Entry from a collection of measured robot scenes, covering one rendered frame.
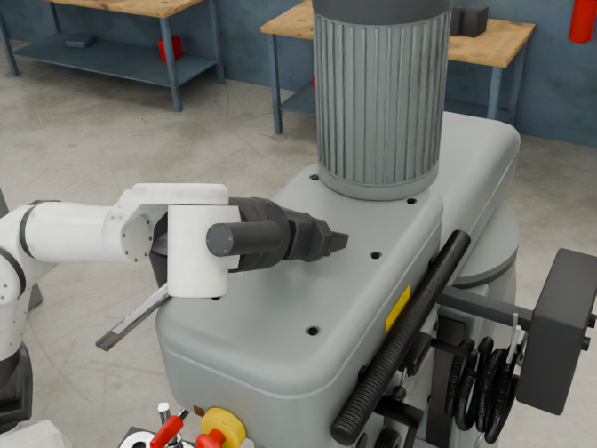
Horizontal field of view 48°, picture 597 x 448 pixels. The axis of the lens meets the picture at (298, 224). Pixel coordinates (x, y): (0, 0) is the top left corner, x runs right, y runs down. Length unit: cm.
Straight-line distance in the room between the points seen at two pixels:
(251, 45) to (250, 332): 549
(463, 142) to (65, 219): 95
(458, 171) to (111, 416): 234
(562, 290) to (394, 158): 37
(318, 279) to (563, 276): 48
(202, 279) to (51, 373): 296
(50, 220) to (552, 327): 76
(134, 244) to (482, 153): 90
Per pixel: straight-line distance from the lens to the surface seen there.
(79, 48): 715
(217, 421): 87
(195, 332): 84
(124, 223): 74
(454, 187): 134
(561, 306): 115
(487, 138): 153
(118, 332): 85
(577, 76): 523
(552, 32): 516
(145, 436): 174
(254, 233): 69
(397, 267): 93
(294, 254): 82
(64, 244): 79
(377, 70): 94
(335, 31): 95
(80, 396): 347
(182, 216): 70
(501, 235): 157
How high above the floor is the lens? 246
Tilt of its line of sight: 35 degrees down
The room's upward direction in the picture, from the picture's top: 3 degrees counter-clockwise
